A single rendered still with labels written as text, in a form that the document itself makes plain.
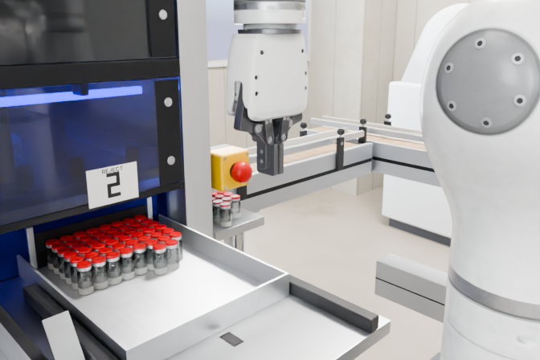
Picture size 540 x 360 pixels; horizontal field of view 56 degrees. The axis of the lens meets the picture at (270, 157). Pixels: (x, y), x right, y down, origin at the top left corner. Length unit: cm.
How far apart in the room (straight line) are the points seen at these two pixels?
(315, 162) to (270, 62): 76
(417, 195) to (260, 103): 271
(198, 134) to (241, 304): 34
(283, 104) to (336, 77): 338
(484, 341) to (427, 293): 115
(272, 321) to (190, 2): 52
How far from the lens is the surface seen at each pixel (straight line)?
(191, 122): 89
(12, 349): 68
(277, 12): 57
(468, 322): 46
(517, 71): 33
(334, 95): 400
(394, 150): 150
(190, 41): 88
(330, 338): 68
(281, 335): 68
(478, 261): 43
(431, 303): 161
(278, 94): 59
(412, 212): 329
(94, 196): 82
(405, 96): 319
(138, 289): 80
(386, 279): 167
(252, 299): 71
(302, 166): 128
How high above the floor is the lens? 125
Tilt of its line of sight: 14 degrees down
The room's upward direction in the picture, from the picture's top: straight up
